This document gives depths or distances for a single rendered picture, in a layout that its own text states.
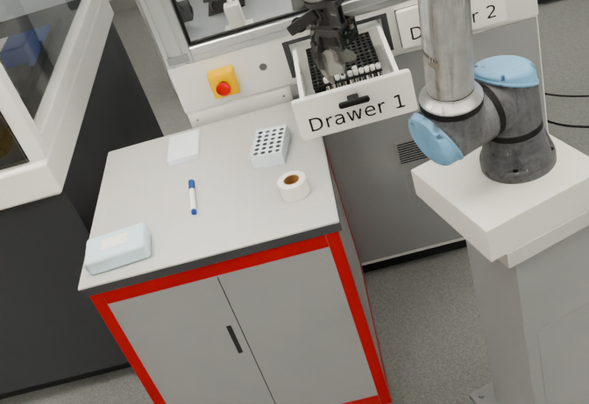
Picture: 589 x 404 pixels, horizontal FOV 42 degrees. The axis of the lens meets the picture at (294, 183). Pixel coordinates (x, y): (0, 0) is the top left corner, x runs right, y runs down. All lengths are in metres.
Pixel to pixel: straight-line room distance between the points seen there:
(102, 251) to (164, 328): 0.25
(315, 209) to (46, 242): 0.89
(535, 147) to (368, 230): 1.06
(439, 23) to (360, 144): 1.07
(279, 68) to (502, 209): 0.88
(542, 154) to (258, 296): 0.74
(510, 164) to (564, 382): 0.65
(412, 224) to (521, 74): 1.14
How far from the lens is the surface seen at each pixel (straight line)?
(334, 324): 1.94
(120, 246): 1.82
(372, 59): 1.98
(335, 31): 1.69
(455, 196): 1.58
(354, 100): 1.80
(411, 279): 2.61
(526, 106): 1.51
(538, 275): 1.70
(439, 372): 2.35
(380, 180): 2.40
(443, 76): 1.36
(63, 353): 2.63
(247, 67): 2.16
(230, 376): 2.05
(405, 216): 2.51
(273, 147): 1.95
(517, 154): 1.56
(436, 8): 1.28
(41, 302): 2.48
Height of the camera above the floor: 1.83
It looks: 35 degrees down
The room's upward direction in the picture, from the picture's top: 19 degrees counter-clockwise
